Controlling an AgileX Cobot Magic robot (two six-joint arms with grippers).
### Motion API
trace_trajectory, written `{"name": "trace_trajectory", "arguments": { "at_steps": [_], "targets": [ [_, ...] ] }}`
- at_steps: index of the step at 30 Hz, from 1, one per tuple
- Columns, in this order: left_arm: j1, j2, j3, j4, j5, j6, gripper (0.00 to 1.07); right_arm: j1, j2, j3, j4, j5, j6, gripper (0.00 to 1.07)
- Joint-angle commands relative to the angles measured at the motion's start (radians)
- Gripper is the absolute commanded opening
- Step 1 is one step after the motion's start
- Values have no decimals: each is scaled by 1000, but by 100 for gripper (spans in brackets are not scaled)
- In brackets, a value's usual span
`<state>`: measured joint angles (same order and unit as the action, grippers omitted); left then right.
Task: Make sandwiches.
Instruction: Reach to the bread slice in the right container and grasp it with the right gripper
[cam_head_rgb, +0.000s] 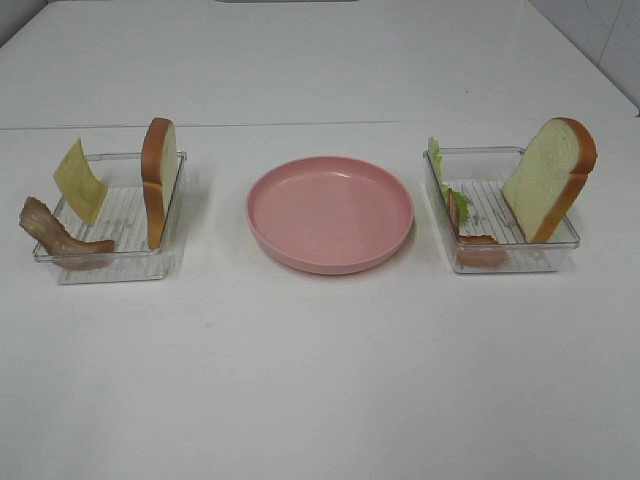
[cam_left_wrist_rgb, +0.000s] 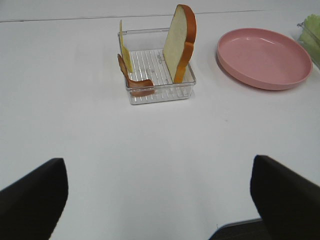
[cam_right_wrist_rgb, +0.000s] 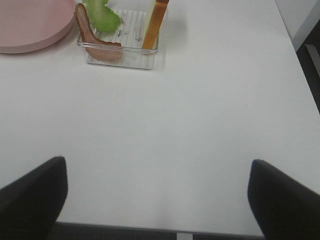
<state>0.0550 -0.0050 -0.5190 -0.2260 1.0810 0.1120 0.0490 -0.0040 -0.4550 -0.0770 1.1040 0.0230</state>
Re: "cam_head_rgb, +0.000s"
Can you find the green lettuce leaf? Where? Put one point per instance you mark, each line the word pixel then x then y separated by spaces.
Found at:
pixel 439 165

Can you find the bacon strip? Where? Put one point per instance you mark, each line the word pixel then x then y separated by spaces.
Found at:
pixel 38 221
pixel 475 250

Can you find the white bread slice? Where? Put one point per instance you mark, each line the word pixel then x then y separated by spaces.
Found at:
pixel 159 168
pixel 549 177

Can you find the pink round plate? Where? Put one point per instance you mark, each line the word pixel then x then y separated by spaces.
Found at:
pixel 329 215

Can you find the right clear plastic container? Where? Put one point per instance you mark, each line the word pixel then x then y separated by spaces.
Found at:
pixel 479 173

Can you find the clear plastic container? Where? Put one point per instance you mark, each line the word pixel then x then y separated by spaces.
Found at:
pixel 479 173
pixel 122 219

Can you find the left clear plastic container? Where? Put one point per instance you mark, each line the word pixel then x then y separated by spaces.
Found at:
pixel 122 219

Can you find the yellow cheese slice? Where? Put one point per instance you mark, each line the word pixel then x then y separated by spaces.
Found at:
pixel 81 189

